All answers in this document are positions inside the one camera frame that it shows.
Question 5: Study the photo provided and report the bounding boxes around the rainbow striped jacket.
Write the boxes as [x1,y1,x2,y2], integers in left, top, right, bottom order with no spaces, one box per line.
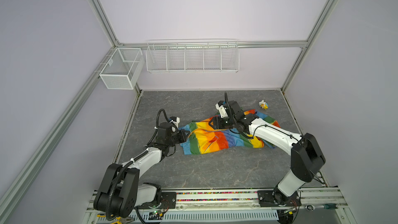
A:
[180,118,275,155]

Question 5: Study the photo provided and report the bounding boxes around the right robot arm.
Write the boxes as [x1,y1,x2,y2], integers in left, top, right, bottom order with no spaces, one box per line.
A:
[209,93,326,206]

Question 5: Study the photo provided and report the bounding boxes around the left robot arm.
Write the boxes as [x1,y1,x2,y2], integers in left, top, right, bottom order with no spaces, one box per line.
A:
[93,109,190,221]

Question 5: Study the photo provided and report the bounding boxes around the small yellow white toy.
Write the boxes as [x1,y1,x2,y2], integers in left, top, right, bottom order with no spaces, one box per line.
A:
[259,100,269,110]

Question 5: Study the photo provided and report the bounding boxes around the white mesh box basket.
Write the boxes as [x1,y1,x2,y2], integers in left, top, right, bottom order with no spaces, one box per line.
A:
[99,48,145,90]

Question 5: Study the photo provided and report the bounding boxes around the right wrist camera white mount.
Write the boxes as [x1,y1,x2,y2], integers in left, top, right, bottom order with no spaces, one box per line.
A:
[216,101,228,118]

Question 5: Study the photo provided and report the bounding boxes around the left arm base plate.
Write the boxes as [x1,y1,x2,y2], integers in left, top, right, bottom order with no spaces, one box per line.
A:
[138,191,177,209]

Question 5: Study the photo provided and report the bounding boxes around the white wire basket long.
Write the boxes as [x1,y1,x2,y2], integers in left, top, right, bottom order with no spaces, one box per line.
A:
[146,39,240,73]

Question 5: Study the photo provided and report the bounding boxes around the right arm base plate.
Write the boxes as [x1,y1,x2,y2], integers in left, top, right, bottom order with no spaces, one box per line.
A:
[257,190,302,207]

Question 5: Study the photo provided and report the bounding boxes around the yellow handled pliers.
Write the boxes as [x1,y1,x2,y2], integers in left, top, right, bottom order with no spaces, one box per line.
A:
[96,214,135,224]

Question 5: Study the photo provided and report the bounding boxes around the white slotted cable duct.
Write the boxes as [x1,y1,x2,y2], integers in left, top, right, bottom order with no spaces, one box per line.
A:
[162,209,279,223]

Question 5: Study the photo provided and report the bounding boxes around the green handled screwdriver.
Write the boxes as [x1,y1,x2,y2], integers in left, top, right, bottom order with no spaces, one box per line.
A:
[305,203,339,212]

